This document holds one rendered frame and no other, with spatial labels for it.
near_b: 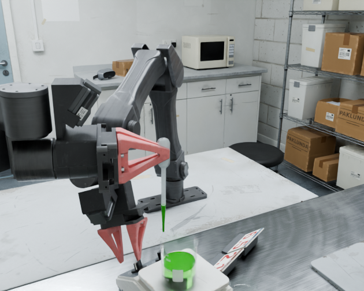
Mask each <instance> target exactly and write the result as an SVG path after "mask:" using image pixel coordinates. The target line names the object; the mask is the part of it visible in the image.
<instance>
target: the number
mask: <svg viewBox="0 0 364 291"><path fill-rule="evenodd" d="M258 231H259V230H257V231H254V232H252V233H249V234H247V235H246V236H245V237H244V238H243V239H241V240H240V241H239V242H238V243H237V244H236V245H235V246H234V247H233V248H232V249H231V250H230V251H232V250H234V249H238V248H240V247H243V246H244V245H245V244H246V243H247V242H248V241H249V240H250V239H251V238H252V237H253V236H254V235H255V234H256V233H257V232H258Z"/></svg>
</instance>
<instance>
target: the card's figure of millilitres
mask: <svg viewBox="0 0 364 291"><path fill-rule="evenodd" d="M238 251H239V250H238ZM238 251H235V252H232V253H229V254H227V255H225V256H224V257H223V258H222V259H221V260H220V261H219V262H218V263H217V264H216V265H215V266H214V267H215V268H216V269H218V270H219V271H220V270H221V269H222V268H223V267H224V266H225V265H226V264H227V263H228V262H229V261H230V260H231V259H232V258H233V257H234V256H235V255H236V253H237V252H238Z"/></svg>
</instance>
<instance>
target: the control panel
mask: <svg viewBox="0 0 364 291"><path fill-rule="evenodd" d="M155 260H156V258H155V259H153V260H151V261H149V262H147V263H144V264H142V266H143V265H146V266H149V265H151V264H153V263H156V261H155ZM132 270H133V269H131V270H129V271H127V272H125V273H122V274H120V275H119V276H124V277H132V278H133V277H136V276H138V273H131V271H132Z"/></svg>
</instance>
